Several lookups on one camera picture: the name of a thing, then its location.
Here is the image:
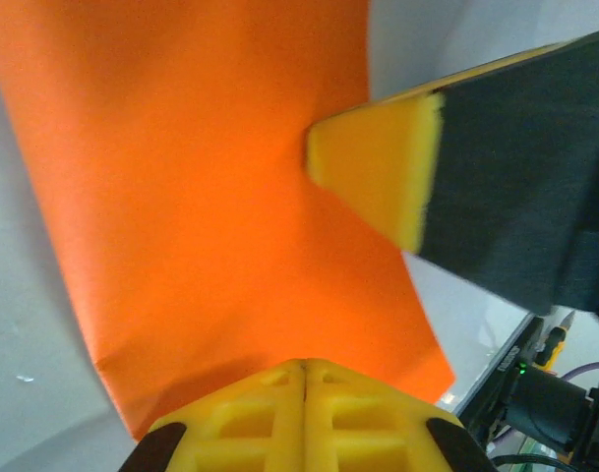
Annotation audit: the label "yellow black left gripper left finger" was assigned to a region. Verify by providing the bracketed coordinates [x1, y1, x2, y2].
[121, 360, 306, 472]

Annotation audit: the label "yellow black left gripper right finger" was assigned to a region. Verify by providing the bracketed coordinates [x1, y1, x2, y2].
[304, 361, 497, 472]

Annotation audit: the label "orange square paper sheet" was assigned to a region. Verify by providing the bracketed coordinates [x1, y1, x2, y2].
[0, 0, 457, 442]

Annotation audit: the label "yellow handled pliers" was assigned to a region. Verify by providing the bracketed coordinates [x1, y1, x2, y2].
[533, 309, 578, 371]

